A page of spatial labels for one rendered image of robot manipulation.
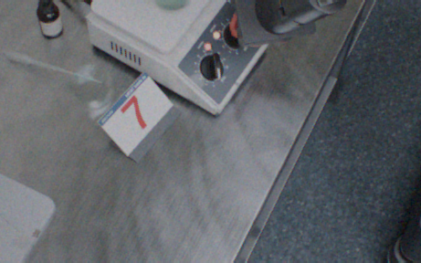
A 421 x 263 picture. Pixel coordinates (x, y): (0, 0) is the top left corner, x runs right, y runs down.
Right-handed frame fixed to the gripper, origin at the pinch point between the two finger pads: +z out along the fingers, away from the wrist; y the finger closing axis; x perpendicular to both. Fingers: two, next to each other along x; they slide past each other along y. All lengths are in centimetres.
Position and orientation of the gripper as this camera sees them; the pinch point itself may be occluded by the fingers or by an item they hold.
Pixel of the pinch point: (238, 27)
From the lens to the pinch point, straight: 112.2
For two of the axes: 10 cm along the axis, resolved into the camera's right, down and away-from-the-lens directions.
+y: -8.7, 1.6, -4.6
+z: -4.5, 1.2, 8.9
